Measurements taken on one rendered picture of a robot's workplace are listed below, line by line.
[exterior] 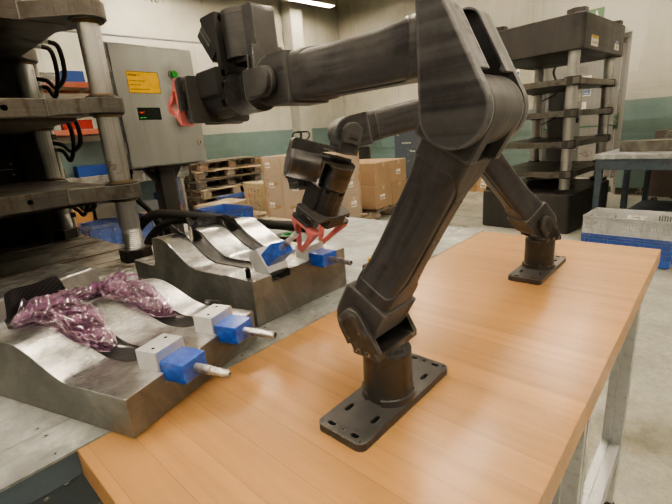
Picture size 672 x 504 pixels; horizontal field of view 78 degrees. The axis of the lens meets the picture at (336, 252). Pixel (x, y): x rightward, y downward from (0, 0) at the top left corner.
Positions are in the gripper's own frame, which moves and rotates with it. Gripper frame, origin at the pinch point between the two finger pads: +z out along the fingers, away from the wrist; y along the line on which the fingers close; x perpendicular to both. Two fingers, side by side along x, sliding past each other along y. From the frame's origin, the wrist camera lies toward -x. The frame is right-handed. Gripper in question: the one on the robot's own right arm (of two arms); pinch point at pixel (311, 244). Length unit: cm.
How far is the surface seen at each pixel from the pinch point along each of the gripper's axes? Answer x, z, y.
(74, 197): -73, 30, 19
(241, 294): 1.3, 5.7, 18.0
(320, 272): 4.8, 4.1, 0.3
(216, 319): 8.3, -0.1, 29.2
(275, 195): -282, 214, -289
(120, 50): -100, -4, -6
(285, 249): 2.3, -3.6, 10.8
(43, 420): 5, 10, 52
